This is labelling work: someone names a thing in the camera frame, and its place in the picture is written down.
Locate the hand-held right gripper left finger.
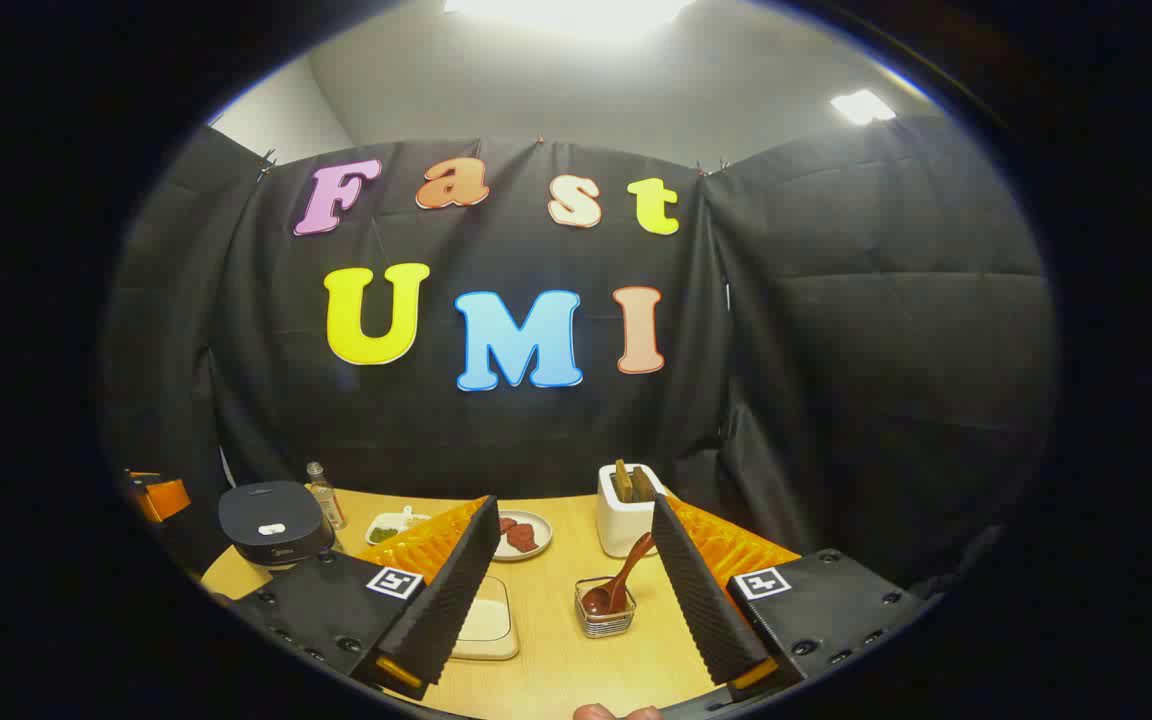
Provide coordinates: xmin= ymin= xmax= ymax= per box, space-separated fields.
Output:
xmin=226 ymin=495 xmax=502 ymax=701

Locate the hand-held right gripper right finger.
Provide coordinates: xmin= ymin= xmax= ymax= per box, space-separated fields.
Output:
xmin=650 ymin=493 xmax=937 ymax=701

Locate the rectangular tray of rice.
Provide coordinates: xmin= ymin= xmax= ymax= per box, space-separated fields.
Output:
xmin=451 ymin=575 xmax=520 ymax=661

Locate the clear square chopstick holder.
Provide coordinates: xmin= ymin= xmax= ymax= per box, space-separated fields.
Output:
xmin=574 ymin=576 xmax=637 ymax=639

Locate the dark grey rice cooker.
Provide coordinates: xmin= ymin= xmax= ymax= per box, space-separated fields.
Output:
xmin=218 ymin=480 xmax=337 ymax=571

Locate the dark wooden spoon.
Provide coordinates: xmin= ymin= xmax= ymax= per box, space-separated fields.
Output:
xmin=581 ymin=532 xmax=657 ymax=616

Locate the white divided dish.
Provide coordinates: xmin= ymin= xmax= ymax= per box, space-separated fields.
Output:
xmin=366 ymin=505 xmax=432 ymax=546

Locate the white round plate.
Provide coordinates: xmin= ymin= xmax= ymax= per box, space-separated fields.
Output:
xmin=491 ymin=509 xmax=553 ymax=562

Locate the white toaster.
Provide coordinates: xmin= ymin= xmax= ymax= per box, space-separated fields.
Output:
xmin=596 ymin=463 xmax=672 ymax=559

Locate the small clear bottle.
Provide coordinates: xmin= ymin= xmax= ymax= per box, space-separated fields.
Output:
xmin=306 ymin=462 xmax=347 ymax=531

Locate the ceiling light panel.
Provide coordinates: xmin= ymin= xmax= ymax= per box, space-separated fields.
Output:
xmin=441 ymin=0 xmax=697 ymax=41
xmin=831 ymin=90 xmax=897 ymax=126

